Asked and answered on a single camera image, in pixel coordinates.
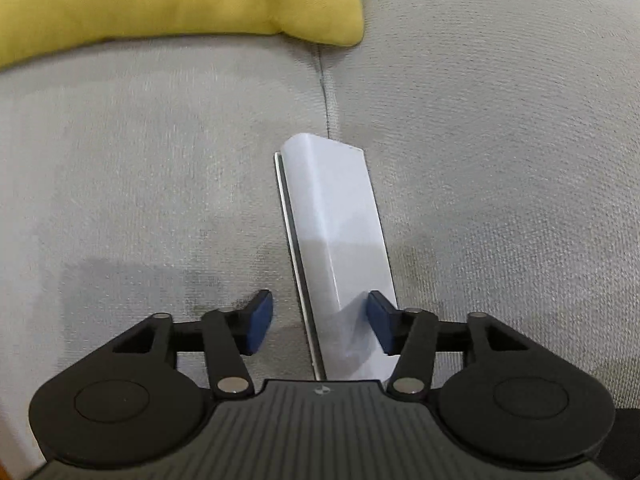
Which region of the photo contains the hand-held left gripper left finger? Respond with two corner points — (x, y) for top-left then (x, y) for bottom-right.
(112, 289), (274, 396)

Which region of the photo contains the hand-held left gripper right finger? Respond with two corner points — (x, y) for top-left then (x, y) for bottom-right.
(366, 289), (529, 394)

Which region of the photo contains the white box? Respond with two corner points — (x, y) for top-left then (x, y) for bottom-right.
(273, 132), (401, 381)

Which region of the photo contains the beige fabric sofa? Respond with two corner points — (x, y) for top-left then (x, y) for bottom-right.
(0, 0), (640, 480)

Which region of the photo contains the yellow pillow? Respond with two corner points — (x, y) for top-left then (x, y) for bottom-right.
(0, 0), (365, 69)

